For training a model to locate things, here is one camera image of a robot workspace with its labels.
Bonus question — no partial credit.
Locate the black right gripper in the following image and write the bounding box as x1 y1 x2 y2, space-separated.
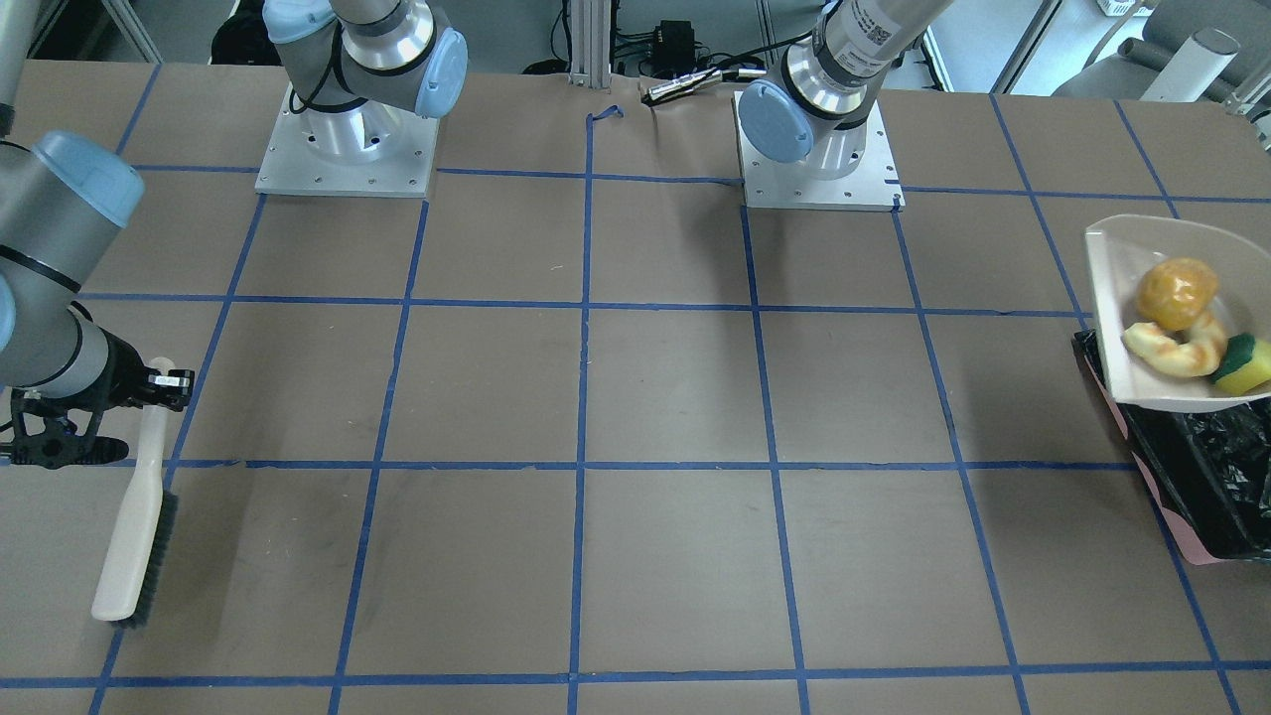
8 331 196 470

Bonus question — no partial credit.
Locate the white hand brush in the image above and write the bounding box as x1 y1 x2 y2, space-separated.
90 404 178 629

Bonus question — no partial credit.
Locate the white plastic dustpan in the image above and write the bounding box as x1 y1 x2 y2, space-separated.
1084 215 1270 413

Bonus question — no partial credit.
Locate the yellow green sponge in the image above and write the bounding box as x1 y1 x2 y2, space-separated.
1207 331 1270 395

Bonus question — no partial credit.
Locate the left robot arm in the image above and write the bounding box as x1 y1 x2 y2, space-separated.
737 1 949 180

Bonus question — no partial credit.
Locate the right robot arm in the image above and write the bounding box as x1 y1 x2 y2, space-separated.
1 1 469 469

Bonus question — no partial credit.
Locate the black lined trash bin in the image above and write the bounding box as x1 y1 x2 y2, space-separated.
1071 330 1270 565

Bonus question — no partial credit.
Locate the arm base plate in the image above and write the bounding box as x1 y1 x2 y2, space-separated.
735 103 907 212
254 86 441 199

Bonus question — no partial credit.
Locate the aluminium frame post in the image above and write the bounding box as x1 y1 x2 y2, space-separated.
566 0 616 90

